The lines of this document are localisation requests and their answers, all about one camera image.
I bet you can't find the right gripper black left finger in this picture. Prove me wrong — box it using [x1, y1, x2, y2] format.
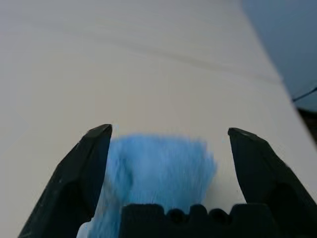
[18, 123, 113, 238]

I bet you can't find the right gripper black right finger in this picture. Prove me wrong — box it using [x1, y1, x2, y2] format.
[227, 127, 317, 238]

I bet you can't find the light blue terry rag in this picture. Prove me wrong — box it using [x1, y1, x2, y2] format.
[76, 133, 219, 238]

